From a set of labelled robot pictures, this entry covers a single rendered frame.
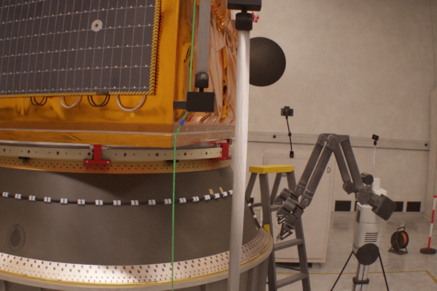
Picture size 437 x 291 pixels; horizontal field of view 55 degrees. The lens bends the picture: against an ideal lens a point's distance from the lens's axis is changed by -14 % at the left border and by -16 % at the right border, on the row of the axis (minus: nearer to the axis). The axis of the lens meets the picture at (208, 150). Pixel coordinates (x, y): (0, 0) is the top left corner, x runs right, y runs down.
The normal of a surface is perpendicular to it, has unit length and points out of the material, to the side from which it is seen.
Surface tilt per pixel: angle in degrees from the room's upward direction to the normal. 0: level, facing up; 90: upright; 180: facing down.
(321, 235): 90
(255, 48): 90
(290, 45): 90
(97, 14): 90
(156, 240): 62
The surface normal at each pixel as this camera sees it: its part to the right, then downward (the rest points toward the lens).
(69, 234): 0.15, -0.41
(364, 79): -0.15, 0.05
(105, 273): 0.23, -0.68
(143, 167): 0.48, -0.41
